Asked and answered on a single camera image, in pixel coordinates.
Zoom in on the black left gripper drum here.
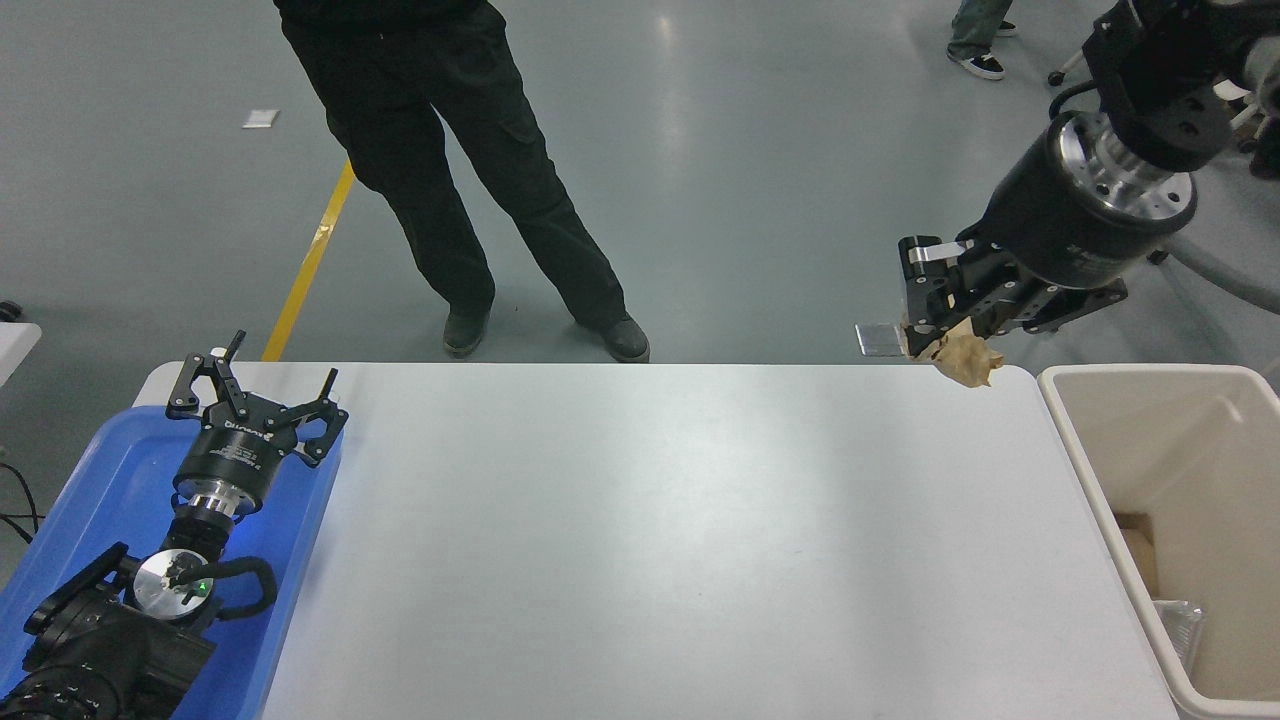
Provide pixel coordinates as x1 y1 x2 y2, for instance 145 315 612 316
173 395 302 503

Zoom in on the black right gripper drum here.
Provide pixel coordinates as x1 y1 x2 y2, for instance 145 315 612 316
965 118 1191 292

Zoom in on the tan paper ball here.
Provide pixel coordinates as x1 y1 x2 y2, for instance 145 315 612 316
903 325 1005 390

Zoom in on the blue plastic tray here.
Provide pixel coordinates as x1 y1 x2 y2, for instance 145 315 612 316
0 403 344 720

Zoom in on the large pale bin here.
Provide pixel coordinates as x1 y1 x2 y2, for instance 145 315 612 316
1037 363 1280 720

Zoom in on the person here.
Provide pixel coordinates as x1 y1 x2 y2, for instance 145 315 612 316
946 0 1018 82
273 0 652 364

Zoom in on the small white table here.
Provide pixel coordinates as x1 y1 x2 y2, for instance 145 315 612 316
0 322 42 386

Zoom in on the brown cardboard piece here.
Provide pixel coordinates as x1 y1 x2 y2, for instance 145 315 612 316
1112 512 1162 597

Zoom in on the crumpled foil tray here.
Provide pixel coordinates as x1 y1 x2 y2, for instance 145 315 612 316
1150 598 1208 673

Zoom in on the white frame office chair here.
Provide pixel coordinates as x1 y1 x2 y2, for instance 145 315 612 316
1047 45 1093 87

